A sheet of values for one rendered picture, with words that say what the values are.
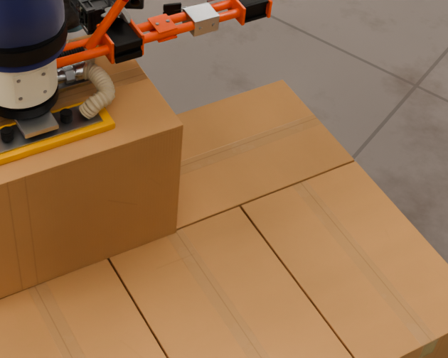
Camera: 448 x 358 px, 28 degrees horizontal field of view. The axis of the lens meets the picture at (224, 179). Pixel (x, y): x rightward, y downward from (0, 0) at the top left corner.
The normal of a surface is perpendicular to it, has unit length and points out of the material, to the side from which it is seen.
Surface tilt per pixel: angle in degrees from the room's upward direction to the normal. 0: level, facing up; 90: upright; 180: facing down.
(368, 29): 0
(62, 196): 90
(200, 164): 0
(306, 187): 0
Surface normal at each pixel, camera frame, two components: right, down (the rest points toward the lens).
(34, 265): 0.49, 0.66
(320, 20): 0.08, -0.68
